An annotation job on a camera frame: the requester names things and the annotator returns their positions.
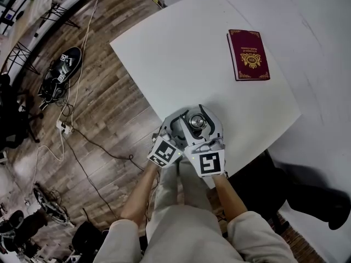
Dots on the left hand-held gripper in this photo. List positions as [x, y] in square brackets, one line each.
[164, 153]

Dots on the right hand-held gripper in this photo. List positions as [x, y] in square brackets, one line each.
[209, 162]

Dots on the small silver metal can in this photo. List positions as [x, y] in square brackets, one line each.
[196, 130]

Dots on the person's left forearm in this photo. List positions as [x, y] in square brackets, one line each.
[138, 199]

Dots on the person's right forearm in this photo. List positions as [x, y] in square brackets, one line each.
[231, 199]

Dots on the dark red hardcover book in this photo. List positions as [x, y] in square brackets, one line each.
[249, 55]

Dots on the person's beige trousers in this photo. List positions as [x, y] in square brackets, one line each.
[186, 229]

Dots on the white power strip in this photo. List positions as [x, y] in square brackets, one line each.
[64, 126]

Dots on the person's beige sweatshirt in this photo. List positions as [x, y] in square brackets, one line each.
[263, 240]

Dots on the black open bag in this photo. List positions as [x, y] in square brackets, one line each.
[68, 63]

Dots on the black bag on floor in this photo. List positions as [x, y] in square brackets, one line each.
[52, 93]

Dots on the black backpack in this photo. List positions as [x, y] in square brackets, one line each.
[87, 240]

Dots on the pile of dark equipment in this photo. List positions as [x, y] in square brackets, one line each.
[22, 229]

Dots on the white table with black legs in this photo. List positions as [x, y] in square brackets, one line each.
[20, 29]

